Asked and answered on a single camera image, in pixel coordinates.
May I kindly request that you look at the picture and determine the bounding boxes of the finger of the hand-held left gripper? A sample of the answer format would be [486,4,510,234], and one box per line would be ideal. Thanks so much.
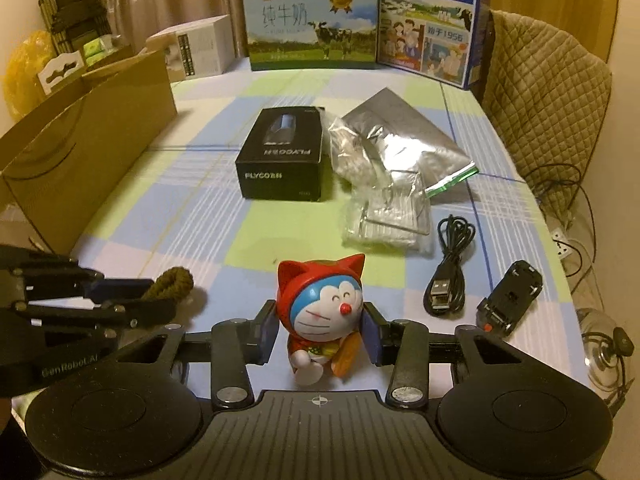
[24,299,177,342]
[0,245,157,307]

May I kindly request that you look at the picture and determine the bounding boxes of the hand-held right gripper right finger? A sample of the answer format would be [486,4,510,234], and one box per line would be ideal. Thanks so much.
[363,302,532,409]

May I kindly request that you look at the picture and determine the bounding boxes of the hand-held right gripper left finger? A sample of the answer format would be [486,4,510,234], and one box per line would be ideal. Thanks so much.
[117,302,279,409]

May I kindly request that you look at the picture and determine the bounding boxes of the red hooded cat robot figurine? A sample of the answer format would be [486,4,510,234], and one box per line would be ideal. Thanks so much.
[277,255,365,387]

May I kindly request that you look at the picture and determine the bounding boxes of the brown cardboard box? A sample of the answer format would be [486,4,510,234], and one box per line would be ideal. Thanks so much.
[0,50,196,307]

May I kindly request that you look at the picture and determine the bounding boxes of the silver foil zip bag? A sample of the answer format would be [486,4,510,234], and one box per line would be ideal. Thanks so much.
[327,87,480,203]

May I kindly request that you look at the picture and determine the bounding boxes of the checkered tablecloth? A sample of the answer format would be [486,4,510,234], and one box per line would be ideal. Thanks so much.
[0,57,587,411]

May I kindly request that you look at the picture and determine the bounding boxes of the small black plastic device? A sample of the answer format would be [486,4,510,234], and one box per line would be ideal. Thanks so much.
[475,260,545,336]

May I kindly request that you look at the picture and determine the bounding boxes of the black cardboard shaver box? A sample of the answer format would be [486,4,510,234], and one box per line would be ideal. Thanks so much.
[235,106,332,204]

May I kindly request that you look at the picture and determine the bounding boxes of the clear plastic hardware packet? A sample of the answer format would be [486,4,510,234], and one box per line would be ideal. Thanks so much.
[327,115,397,187]

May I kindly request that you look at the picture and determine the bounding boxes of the white power strip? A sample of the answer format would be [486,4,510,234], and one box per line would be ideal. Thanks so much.
[547,225,577,262]

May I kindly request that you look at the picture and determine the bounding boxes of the white cutout card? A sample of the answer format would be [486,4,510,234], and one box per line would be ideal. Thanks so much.
[37,50,86,96]

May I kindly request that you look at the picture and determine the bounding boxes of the clear glass pot lid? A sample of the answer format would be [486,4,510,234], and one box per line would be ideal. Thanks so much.
[575,307,637,397]

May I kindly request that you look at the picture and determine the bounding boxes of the green small packets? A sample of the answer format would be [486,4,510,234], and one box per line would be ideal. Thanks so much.
[82,37,119,69]

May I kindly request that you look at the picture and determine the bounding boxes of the yellow plastic bag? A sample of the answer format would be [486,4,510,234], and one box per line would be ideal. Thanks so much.
[4,30,56,122]

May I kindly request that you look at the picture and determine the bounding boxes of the white cardboard box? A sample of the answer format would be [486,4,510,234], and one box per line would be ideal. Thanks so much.
[145,14,236,82]

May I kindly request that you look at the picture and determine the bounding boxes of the quilted beige chair cover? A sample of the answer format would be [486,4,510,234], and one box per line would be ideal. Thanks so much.
[481,10,614,197]

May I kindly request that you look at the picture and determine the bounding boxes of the green milk carton case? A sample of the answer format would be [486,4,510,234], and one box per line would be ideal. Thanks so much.
[241,0,379,72]

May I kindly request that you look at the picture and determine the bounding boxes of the blue milk carton case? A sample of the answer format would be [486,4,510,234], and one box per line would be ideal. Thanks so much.
[375,0,494,91]

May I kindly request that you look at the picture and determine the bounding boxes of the black usb cable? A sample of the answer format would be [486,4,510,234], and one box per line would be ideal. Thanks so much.
[422,214,477,317]

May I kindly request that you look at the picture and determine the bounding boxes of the black floor cables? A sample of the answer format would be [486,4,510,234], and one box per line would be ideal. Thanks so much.
[524,162,602,281]

